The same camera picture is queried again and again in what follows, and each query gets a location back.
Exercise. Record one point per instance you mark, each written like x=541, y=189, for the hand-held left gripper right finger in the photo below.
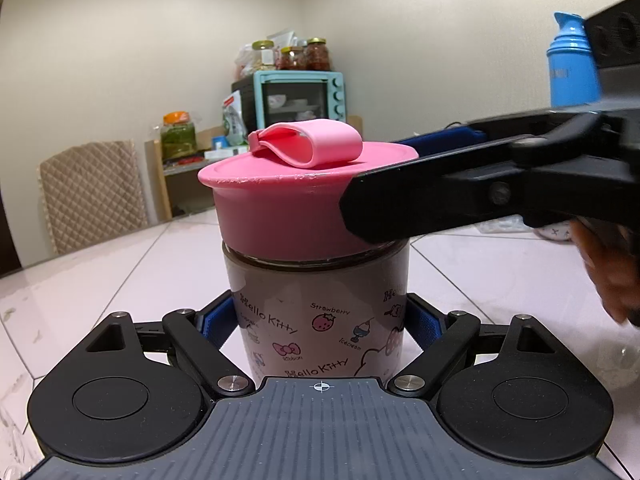
x=426, y=325

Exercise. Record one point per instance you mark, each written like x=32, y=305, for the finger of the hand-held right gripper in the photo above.
x=425, y=200
x=440, y=141

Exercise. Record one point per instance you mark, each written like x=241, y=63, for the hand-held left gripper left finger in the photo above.
x=212, y=321

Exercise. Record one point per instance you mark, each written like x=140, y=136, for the cartoon printed bottle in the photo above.
x=320, y=300

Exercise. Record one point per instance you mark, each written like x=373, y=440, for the blue plastic bottle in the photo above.
x=573, y=65

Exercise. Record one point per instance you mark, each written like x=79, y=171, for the person's right hand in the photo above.
x=608, y=270

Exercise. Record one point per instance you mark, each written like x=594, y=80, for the small white printed bowl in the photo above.
x=553, y=232

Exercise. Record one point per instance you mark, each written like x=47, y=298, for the wooden shelf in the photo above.
x=186, y=190

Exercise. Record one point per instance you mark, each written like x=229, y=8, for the teal toaster oven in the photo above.
x=300, y=100

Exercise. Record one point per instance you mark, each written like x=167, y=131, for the red-filled jar, gold lid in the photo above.
x=318, y=55

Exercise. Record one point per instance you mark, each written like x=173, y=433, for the red-filled jar, dark lid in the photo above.
x=293, y=59

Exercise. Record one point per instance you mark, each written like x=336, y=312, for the quilted beige chair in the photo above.
x=95, y=195

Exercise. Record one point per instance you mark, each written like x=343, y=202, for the clear plastic bags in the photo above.
x=288, y=39

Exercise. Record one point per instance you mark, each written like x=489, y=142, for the green jar with orange lid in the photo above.
x=178, y=138

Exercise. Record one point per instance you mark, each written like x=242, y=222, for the glass jar with gold lid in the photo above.
x=264, y=55

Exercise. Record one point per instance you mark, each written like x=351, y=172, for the white and red printed box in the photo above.
x=235, y=120

